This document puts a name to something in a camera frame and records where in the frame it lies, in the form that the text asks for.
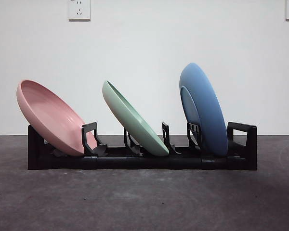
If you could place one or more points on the light green round plate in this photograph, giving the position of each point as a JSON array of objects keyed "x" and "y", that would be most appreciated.
[{"x": 132, "y": 122}]

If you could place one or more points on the pink round plate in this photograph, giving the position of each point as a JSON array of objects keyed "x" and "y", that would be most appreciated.
[{"x": 50, "y": 115}]

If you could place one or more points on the blue round plate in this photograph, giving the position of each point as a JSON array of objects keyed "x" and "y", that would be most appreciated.
[{"x": 207, "y": 103}]

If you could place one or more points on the black plastic dish rack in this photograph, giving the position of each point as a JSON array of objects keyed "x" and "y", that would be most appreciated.
[{"x": 159, "y": 162}]

